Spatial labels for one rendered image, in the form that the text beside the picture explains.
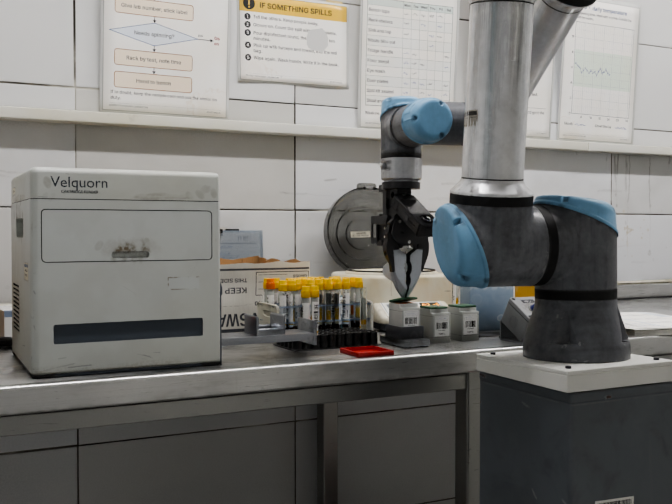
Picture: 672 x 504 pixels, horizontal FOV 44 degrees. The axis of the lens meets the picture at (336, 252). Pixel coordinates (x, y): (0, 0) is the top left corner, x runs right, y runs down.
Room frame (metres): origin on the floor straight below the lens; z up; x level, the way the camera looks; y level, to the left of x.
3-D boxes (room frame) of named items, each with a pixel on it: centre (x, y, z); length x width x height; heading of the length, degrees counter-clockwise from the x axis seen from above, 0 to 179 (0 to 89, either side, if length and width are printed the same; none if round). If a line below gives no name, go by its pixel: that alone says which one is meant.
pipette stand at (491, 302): (1.69, -0.30, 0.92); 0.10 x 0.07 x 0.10; 111
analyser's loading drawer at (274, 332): (1.37, 0.14, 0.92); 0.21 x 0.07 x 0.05; 117
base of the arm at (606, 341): (1.22, -0.35, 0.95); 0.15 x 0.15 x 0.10
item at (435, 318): (1.58, -0.19, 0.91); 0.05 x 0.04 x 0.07; 27
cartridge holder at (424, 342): (1.53, -0.13, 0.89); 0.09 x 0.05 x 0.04; 27
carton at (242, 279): (1.76, 0.22, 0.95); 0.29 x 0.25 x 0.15; 27
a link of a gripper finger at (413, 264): (1.56, -0.13, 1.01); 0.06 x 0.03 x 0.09; 27
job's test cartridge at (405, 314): (1.53, -0.13, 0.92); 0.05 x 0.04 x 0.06; 27
